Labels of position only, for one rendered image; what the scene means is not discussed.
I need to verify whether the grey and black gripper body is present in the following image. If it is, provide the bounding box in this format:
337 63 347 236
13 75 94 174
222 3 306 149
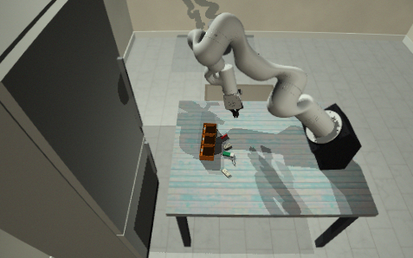
223 91 242 109

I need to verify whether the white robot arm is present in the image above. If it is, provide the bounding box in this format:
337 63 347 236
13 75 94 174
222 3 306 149
187 13 342 144

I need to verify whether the white domino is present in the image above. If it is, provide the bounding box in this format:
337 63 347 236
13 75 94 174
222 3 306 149
223 143 232 149
222 168 230 177

